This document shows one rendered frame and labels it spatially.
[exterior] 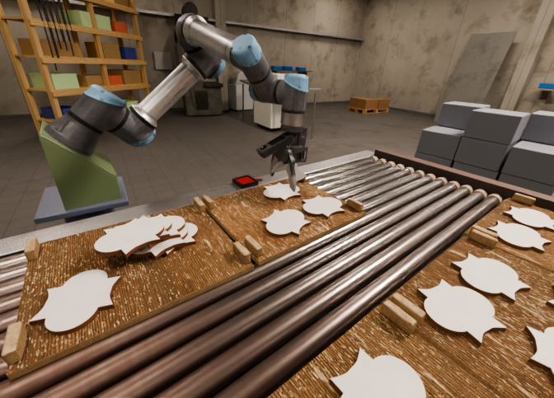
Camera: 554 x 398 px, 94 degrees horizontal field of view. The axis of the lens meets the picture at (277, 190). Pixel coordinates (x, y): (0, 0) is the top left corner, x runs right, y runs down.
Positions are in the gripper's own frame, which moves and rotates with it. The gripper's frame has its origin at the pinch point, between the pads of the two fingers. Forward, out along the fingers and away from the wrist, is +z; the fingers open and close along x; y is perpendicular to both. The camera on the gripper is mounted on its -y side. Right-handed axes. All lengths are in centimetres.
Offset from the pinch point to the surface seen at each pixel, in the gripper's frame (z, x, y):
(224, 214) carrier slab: 5.2, -4.7, -21.9
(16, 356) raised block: 7, -31, -63
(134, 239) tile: 1.2, -14.7, -46.0
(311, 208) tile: 2.7, -14.6, 2.9
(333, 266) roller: 6.2, -36.0, -6.1
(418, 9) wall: -282, 590, 857
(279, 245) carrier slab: 4.9, -24.9, -14.6
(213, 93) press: 19, 664, 187
